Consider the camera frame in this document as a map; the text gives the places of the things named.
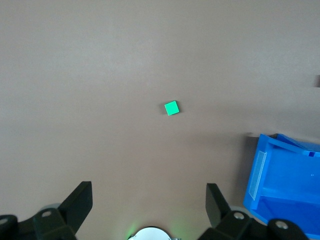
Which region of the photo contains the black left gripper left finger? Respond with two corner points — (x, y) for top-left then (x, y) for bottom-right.
(0, 181), (94, 240)

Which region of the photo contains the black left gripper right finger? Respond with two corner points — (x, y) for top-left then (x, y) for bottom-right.
(197, 183), (311, 240)

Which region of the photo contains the green cube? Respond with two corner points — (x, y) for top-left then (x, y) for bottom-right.
(163, 100), (181, 117)

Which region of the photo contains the blue plastic storage bin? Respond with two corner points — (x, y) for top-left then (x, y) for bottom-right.
(242, 133), (320, 240)

